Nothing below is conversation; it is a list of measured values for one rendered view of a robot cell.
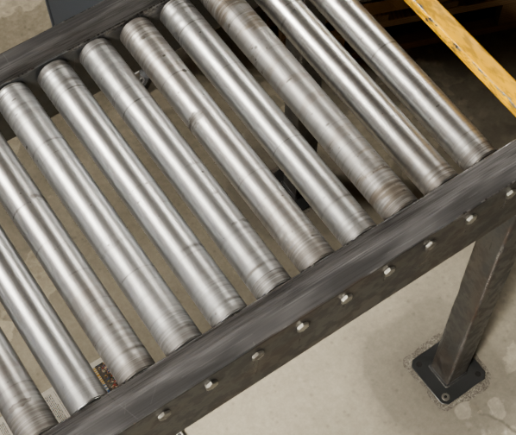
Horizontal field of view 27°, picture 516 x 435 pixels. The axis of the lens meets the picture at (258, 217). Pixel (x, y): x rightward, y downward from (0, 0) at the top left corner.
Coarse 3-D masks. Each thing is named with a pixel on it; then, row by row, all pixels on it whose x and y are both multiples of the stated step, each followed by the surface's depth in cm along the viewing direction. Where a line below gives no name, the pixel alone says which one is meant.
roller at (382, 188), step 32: (224, 0) 151; (256, 32) 148; (256, 64) 148; (288, 64) 145; (288, 96) 144; (320, 96) 143; (320, 128) 141; (352, 128) 141; (352, 160) 139; (384, 192) 136
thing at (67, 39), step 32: (128, 0) 151; (160, 0) 151; (192, 0) 155; (64, 32) 148; (96, 32) 148; (160, 32) 156; (0, 64) 146; (32, 64) 146; (128, 64) 157; (0, 128) 151
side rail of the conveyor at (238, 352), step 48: (432, 192) 136; (480, 192) 135; (384, 240) 132; (432, 240) 134; (288, 288) 129; (336, 288) 129; (384, 288) 138; (240, 336) 127; (288, 336) 130; (144, 384) 124; (192, 384) 124; (240, 384) 133; (48, 432) 121; (96, 432) 121; (144, 432) 126
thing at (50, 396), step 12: (96, 360) 209; (96, 372) 208; (108, 372) 208; (108, 384) 207; (48, 396) 206; (60, 408) 205; (0, 420) 203; (60, 420) 204; (0, 432) 202; (180, 432) 202
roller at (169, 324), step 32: (0, 96) 144; (32, 96) 145; (32, 128) 141; (64, 160) 139; (64, 192) 137; (96, 192) 137; (96, 224) 134; (128, 256) 132; (128, 288) 131; (160, 288) 130; (160, 320) 128
